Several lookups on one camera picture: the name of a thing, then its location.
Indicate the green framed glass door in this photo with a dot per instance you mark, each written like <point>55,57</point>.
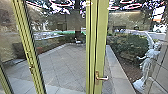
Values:
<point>101,40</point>

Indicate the dark tree trunk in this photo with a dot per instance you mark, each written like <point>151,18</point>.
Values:
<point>78,20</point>

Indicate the green garden shrub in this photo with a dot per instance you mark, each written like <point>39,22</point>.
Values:
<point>128,45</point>

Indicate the green framed glass window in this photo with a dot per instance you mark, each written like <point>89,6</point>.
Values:
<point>26,50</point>

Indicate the white garden statue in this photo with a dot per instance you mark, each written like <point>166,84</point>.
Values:
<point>148,65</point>

